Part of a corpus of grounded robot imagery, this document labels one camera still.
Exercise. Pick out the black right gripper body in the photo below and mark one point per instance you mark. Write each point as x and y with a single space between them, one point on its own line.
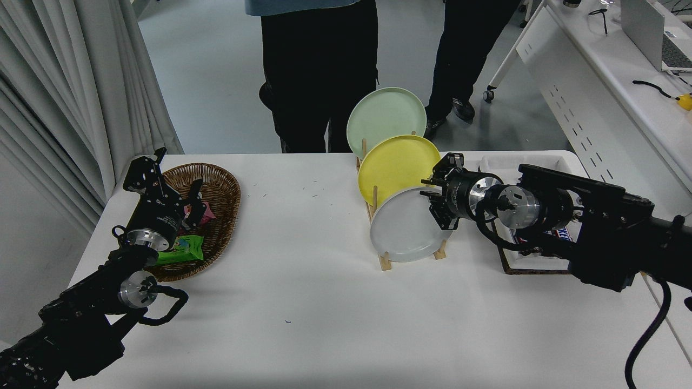
459 194

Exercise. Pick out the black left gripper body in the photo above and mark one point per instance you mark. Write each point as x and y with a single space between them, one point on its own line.
157 219

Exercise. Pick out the grey plate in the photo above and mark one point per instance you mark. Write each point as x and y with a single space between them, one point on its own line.
405 232

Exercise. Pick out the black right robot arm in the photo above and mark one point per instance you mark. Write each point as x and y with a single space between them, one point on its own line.
605 232

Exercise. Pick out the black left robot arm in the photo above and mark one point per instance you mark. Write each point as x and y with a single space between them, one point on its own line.
81 313

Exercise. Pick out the yellow plate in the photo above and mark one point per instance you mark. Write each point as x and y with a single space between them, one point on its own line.
397 165

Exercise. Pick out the wooden plate rack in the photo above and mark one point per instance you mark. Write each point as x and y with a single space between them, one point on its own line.
384 263

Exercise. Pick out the pale green plate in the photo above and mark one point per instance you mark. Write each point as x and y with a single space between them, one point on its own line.
381 113

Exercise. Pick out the pink snack packet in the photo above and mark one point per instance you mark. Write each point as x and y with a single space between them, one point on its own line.
208 215

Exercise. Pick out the brown wicker basket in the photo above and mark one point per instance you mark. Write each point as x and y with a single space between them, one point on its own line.
221 183

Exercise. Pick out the green snack packet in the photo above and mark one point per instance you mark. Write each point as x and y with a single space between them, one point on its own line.
184 249

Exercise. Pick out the white rectangular tray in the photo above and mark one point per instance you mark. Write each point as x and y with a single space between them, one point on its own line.
497 162

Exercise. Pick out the person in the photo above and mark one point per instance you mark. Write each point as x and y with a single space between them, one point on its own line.
319 65
465 43

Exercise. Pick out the white pleated curtain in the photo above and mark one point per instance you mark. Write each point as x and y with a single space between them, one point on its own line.
65 81

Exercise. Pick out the black chair caster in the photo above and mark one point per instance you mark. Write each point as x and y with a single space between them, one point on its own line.
523 22

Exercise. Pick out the white desk with perforated panel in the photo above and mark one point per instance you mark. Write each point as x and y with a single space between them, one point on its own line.
594 81

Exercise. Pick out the dark round object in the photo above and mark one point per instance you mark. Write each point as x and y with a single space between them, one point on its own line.
571 2

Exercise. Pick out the silver laptop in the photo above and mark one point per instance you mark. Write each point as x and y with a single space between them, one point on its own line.
643 27

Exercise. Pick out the small yellow object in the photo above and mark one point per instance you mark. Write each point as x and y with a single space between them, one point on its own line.
685 101

